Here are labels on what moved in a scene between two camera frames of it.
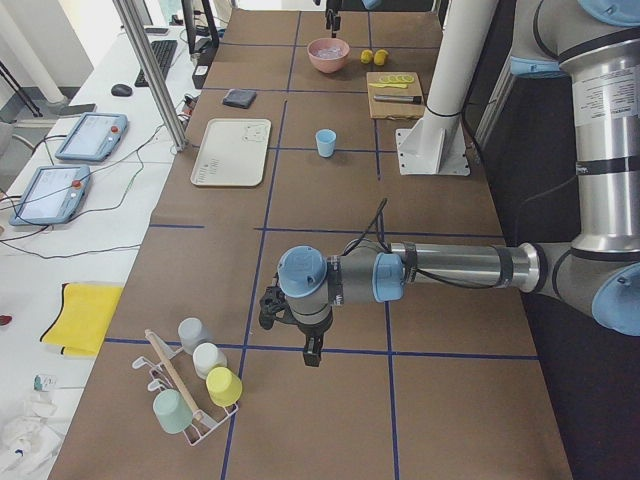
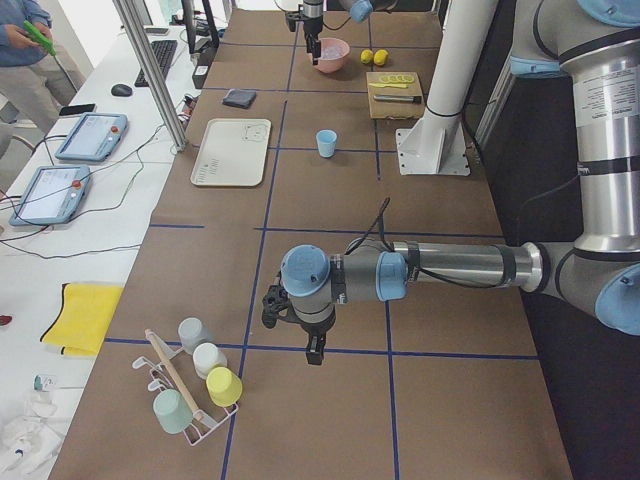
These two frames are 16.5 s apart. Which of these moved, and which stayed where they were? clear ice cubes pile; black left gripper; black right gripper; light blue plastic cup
Moved: black right gripper
Stayed: black left gripper; clear ice cubes pile; light blue plastic cup
